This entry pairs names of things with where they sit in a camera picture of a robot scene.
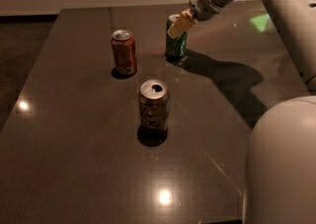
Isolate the brown gold soda can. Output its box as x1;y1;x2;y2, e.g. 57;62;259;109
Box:
138;79;170;132

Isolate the green soda can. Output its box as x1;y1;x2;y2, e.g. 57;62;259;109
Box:
165;14;188;58

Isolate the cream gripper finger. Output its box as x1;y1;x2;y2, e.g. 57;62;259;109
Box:
167;9;196;38

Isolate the red coke can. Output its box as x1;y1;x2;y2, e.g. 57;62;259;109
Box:
111;30;137;75

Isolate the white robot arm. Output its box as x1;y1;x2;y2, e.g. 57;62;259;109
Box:
168;0;316;224

